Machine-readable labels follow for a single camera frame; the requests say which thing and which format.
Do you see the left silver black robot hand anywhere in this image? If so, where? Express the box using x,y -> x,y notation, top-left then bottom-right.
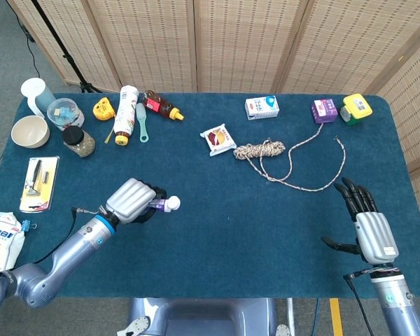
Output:
105,177 -> 167,225

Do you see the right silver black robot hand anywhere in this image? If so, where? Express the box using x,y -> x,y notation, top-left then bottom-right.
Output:
321,177 -> 399,265

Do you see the small purple white tube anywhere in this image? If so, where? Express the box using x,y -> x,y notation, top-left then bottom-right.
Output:
148,195 -> 181,214

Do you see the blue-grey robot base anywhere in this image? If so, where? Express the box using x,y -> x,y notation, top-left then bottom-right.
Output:
117,297 -> 291,336

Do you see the herb jar with black lid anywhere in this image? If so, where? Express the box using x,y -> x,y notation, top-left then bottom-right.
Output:
62,125 -> 96,158

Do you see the green brush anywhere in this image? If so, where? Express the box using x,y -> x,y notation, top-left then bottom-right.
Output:
135,102 -> 151,144

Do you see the yellow floor tape strip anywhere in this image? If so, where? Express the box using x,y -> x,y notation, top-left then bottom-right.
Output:
330,297 -> 344,336

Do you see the white squeeze bottle yellow cap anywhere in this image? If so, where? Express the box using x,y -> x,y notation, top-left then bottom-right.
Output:
112,85 -> 140,146

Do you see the razor on yellow card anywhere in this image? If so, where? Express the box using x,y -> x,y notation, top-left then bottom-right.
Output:
19,155 -> 60,214

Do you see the yellow tape measure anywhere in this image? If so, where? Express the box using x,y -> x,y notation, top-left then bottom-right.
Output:
92,97 -> 116,144

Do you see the honey bottle yellow cap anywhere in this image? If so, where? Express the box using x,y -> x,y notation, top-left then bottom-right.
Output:
141,90 -> 185,122

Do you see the blue table cloth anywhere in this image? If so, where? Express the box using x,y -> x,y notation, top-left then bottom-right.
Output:
0,92 -> 420,299

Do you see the white snack packet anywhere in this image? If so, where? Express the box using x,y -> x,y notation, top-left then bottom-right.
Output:
199,122 -> 237,158

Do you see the clear plastic jar of clips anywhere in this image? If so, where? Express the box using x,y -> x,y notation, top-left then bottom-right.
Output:
46,98 -> 85,132

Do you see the white table leg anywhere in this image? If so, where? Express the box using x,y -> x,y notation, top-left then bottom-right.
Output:
286,297 -> 297,336

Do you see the beige bowl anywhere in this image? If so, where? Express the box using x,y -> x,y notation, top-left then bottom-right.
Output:
10,115 -> 51,149

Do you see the green container yellow lid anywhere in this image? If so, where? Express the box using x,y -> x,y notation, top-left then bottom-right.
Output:
339,93 -> 374,127

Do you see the white flour bag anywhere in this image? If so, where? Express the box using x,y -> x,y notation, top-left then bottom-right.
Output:
0,211 -> 26,276

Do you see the purple box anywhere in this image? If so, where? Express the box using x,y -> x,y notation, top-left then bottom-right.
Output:
311,98 -> 339,125

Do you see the white blue milk carton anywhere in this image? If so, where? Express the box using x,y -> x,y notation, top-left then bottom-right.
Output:
244,95 -> 280,121

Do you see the black tripod stand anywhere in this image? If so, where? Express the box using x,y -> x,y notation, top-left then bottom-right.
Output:
29,0 -> 103,94

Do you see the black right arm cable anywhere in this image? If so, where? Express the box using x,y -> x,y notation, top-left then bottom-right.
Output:
342,267 -> 375,336

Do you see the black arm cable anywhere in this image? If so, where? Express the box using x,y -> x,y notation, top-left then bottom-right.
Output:
342,267 -> 375,336
31,206 -> 108,265

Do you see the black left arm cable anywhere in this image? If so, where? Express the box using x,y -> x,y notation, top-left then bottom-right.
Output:
31,206 -> 108,265

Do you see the beige braided rope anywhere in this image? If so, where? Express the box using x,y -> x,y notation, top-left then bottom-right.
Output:
232,122 -> 347,193

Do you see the black floor cable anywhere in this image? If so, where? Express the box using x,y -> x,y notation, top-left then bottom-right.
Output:
5,0 -> 41,78

